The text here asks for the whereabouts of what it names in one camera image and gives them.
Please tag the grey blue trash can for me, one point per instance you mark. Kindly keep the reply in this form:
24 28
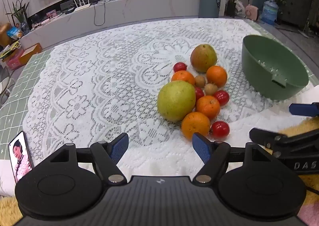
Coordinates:
209 4

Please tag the orange cardboard box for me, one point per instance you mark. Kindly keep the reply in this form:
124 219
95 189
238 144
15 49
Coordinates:
31 54

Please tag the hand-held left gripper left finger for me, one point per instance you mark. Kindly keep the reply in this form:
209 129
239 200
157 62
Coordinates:
120 146

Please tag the smartphone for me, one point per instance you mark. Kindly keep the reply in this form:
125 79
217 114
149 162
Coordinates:
20 156

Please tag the pink pig toy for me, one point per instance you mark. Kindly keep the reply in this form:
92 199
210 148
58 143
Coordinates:
252 13

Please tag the green plastic bowl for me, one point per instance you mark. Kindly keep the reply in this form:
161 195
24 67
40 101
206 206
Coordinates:
264 56

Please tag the white lace tablecloth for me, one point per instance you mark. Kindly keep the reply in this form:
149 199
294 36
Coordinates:
99 79

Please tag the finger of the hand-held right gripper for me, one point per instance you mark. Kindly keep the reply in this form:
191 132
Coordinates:
300 109
269 138

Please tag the green pear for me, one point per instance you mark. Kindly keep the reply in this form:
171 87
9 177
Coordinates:
176 101

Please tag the orange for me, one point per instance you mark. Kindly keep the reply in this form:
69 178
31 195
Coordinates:
183 77
216 75
208 107
195 125

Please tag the small brown kiwi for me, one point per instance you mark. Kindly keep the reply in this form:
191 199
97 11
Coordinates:
200 81
210 89

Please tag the blue water bottle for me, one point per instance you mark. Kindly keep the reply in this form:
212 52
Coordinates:
269 11

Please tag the white plastic bag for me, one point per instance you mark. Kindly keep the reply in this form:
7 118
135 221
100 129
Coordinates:
240 9

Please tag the pink box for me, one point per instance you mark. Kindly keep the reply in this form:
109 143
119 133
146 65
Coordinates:
15 60

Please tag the red yellow apple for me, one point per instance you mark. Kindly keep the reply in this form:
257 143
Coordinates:
203 57

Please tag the dark tall cabinet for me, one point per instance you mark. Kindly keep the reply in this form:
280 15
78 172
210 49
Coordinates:
296 4

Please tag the blue snack bag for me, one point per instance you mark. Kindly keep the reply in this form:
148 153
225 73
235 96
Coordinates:
14 33

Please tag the white router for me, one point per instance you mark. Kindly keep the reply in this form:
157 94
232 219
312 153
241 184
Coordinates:
82 7

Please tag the red cherry tomato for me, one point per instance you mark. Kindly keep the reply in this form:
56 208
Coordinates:
221 97
219 129
180 67
199 93

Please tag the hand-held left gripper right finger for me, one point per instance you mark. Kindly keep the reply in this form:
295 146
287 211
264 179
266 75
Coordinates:
201 147

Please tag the white low cabinet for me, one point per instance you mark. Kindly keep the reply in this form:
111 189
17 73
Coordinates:
149 6

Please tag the golden vase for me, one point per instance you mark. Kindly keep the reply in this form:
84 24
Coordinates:
5 35

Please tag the plant in glass vase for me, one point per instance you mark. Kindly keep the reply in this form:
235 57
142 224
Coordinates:
21 14

